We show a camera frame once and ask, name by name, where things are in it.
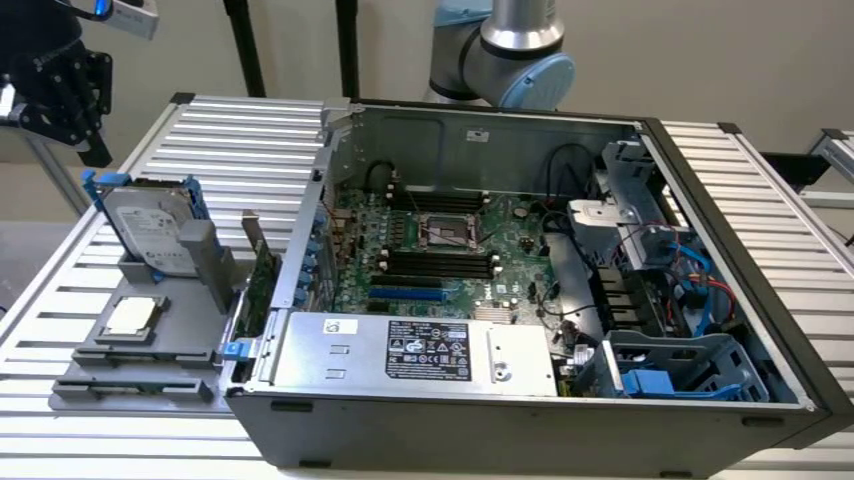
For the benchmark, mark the black open PC case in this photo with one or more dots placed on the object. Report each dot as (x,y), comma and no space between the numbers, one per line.
(507,430)

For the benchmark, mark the black table bracket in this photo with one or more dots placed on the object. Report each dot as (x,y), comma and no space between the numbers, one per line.
(794,170)

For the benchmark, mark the CPU socket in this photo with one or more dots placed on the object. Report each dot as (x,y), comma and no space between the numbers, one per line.
(450,231)

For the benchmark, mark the silver hard disk blue carrier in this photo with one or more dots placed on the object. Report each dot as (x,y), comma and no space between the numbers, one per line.
(149,230)

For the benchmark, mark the silver chipset heat sink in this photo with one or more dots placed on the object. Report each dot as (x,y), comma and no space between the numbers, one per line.
(496,314)

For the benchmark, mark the green graphics card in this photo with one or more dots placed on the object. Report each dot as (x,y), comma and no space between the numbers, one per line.
(256,285)

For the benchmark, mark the green motherboard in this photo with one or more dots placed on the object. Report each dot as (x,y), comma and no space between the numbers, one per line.
(467,295)

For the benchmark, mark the black stand pole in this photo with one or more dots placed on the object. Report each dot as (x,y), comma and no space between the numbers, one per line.
(245,45)
(347,45)

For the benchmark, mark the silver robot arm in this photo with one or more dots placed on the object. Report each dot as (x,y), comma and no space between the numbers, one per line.
(514,45)

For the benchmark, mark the grey parts rack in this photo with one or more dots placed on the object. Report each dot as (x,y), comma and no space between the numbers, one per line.
(180,330)

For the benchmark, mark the blue case latch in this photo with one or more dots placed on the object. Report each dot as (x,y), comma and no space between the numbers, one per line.
(236,348)

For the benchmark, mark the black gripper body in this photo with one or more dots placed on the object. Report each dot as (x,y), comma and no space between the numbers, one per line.
(40,45)

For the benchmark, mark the aluminium frame post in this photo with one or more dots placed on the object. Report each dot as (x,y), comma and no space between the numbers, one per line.
(53,170)

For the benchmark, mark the silver power supply unit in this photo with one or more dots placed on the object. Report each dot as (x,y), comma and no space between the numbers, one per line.
(374,360)

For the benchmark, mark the blue expansion slot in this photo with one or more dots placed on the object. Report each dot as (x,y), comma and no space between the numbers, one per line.
(407,295)

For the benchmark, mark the black RAM slot bank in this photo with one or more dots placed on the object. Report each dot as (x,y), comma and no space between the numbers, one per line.
(443,264)
(436,200)

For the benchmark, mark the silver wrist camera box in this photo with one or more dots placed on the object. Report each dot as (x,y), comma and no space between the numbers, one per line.
(133,17)

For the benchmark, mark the grey disk bay blue clip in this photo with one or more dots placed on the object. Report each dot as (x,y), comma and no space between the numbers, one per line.
(694,365)

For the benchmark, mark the grey metal drive cage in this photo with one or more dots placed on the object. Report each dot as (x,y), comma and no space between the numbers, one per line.
(623,215)

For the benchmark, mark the silver CPU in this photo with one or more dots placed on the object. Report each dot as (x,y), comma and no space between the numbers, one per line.
(136,316)

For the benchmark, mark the black expansion slot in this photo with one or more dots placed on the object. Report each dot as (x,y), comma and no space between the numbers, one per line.
(403,281)

